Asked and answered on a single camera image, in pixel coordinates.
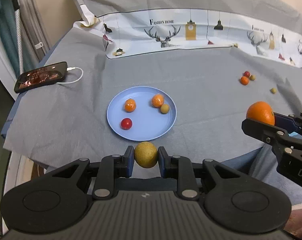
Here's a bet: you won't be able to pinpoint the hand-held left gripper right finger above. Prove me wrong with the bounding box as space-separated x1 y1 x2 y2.
157 146 244 200

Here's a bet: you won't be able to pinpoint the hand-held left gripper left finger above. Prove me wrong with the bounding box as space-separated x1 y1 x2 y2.
45 145 135 201

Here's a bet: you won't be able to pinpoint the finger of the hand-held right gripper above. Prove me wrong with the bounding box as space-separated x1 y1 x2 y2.
272 111 302 140
242 118 295 155

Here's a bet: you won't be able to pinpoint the blue plastic plate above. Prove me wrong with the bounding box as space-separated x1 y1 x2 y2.
106 86 177 141

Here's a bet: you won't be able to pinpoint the plastic-wrapped small orange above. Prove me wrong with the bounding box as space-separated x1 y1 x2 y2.
151 94 164 108

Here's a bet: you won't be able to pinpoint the person's grey-blue pants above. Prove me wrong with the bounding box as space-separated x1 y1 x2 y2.
221 144 302 205

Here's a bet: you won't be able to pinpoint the grey printed tablecloth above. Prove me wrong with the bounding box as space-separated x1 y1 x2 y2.
1 0 302 170

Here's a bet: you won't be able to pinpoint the black smartphone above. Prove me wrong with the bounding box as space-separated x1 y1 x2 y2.
14 61 68 93

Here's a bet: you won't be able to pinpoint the grey curtain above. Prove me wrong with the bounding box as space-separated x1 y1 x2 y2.
18 0 53 63

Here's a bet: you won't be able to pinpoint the teal hanging cloth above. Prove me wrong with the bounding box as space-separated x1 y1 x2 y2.
0 0 20 73

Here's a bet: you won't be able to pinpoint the white charging cable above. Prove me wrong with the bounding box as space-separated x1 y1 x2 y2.
56 67 83 85

